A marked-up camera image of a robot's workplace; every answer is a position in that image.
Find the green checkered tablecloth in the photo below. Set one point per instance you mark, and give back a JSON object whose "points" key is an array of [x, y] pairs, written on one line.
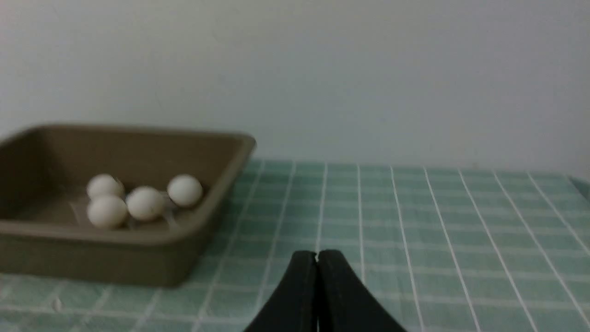
{"points": [[452, 250]]}

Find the olive plastic bin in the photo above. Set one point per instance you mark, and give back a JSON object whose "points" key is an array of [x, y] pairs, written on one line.
{"points": [[45, 169]]}

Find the white ping-pong ball with mark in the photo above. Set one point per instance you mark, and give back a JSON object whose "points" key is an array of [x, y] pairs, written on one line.
{"points": [[185, 190]]}

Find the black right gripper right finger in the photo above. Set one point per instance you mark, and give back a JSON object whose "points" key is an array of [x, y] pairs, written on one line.
{"points": [[344, 303]]}

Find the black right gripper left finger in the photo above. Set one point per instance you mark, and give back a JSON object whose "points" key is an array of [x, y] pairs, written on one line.
{"points": [[290, 307]]}

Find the white ping-pong ball with logo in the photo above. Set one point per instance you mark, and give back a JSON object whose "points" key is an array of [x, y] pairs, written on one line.
{"points": [[145, 203]]}

